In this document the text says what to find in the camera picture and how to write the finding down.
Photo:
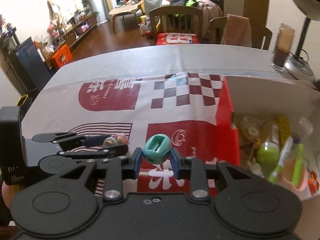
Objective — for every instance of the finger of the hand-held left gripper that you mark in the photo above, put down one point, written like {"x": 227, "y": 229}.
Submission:
{"x": 112, "y": 152}
{"x": 95, "y": 141}

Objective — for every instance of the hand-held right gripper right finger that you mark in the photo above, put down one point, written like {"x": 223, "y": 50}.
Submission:
{"x": 175, "y": 165}

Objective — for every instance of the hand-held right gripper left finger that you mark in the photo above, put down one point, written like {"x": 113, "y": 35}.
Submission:
{"x": 138, "y": 163}

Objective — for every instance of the small pink and beige toy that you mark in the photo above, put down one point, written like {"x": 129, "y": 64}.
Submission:
{"x": 117, "y": 138}

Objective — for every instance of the teal pencil sharpener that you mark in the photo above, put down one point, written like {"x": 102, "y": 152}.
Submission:
{"x": 150, "y": 155}

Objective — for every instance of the red cardboard box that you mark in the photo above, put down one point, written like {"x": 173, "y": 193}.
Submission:
{"x": 226, "y": 135}

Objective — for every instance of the small clear jar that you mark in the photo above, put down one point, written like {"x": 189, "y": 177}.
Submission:
{"x": 250, "y": 130}
{"x": 305, "y": 127}

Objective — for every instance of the glass jar with green lid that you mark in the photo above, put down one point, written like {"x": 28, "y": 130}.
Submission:
{"x": 268, "y": 152}

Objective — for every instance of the white and green pen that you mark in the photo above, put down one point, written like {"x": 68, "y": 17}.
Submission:
{"x": 281, "y": 162}

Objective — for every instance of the pink heart-shaped dish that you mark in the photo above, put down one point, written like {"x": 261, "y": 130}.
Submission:
{"x": 288, "y": 170}

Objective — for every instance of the small yellow box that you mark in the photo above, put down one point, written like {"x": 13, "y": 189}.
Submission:
{"x": 284, "y": 130}

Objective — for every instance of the bright green stick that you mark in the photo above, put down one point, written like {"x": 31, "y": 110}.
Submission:
{"x": 297, "y": 167}

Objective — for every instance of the small orange toy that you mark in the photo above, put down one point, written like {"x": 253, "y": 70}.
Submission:
{"x": 313, "y": 181}

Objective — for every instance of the black cabinet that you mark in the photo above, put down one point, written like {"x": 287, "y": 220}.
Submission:
{"x": 30, "y": 65}

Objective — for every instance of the wooden television cabinet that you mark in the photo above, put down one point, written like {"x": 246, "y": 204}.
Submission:
{"x": 87, "y": 21}

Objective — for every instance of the red and white rice bag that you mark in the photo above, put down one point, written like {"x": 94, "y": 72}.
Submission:
{"x": 177, "y": 38}

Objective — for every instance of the wooden coffee table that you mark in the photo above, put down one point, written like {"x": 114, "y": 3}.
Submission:
{"x": 122, "y": 10}

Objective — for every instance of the pink towel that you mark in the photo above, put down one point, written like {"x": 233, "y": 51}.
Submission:
{"x": 237, "y": 32}

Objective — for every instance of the translucent plastic bag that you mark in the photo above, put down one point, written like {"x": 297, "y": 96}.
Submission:
{"x": 152, "y": 3}

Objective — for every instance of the glass jar of brown powder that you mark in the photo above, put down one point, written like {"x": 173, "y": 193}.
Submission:
{"x": 280, "y": 57}

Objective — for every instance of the wooden dining chair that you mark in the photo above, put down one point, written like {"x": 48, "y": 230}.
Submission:
{"x": 262, "y": 37}
{"x": 175, "y": 10}

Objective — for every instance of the grey desk lamp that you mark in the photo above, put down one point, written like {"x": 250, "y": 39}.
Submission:
{"x": 300, "y": 67}

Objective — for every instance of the sofa with clothes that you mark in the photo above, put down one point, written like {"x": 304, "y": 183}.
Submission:
{"x": 212, "y": 7}

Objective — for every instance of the wooden door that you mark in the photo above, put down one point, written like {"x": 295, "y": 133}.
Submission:
{"x": 255, "y": 0}

